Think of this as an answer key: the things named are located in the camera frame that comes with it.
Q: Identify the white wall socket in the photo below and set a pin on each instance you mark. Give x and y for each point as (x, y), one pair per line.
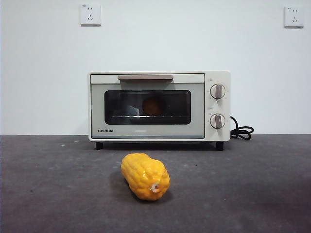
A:
(91, 15)
(294, 17)

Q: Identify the cream Toshiba toaster oven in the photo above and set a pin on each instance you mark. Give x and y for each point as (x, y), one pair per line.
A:
(219, 106)

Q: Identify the brown potato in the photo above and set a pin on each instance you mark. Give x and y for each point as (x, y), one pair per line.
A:
(153, 106)

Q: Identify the yellow corn cob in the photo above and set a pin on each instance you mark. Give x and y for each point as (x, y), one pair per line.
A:
(144, 175)

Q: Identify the cream oven knob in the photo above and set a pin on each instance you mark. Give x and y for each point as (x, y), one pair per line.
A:
(218, 121)
(218, 91)

